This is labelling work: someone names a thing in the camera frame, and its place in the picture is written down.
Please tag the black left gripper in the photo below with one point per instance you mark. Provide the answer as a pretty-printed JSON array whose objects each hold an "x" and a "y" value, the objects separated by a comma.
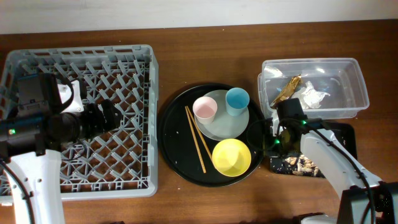
[{"x": 101, "y": 115}]

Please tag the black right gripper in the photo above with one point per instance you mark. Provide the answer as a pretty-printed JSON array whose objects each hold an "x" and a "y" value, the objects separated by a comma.
[{"x": 289, "y": 106}]

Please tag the gold snack wrapper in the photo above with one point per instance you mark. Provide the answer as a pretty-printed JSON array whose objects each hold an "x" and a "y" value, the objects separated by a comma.
[{"x": 287, "y": 91}]

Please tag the white tissue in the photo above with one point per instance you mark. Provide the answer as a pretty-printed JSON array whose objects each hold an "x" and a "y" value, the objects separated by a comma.
[{"x": 309, "y": 97}]

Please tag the yellow plastic bowl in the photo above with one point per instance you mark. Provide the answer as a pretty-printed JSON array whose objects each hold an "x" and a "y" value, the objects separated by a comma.
[{"x": 231, "y": 157}]

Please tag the grey round plate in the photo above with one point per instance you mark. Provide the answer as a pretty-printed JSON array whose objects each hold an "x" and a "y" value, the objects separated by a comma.
[{"x": 224, "y": 126}]

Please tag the light blue plastic cup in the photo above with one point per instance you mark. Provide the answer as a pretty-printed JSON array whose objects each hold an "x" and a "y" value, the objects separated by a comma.
[{"x": 237, "y": 100}]

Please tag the pink plastic cup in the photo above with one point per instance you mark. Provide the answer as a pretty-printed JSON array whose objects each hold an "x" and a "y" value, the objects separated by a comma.
[{"x": 204, "y": 109}]

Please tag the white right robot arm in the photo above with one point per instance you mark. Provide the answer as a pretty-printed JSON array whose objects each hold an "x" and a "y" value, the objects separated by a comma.
[{"x": 364, "y": 197}]

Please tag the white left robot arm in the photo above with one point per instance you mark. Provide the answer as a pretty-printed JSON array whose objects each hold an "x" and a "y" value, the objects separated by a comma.
[{"x": 31, "y": 144}]

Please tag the black rectangular food-waste tray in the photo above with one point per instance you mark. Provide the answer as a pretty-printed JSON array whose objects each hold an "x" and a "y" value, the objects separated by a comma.
[{"x": 344, "y": 134}]

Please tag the grey dishwasher rack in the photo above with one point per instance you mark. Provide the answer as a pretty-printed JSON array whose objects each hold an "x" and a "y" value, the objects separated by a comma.
[{"x": 122, "y": 163}]

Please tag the clear plastic waste bin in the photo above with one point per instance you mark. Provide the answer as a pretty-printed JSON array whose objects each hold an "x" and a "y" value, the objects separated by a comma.
[{"x": 341, "y": 78}]

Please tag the round black tray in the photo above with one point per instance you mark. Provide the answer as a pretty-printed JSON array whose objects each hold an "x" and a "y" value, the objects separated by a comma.
[{"x": 178, "y": 148}]

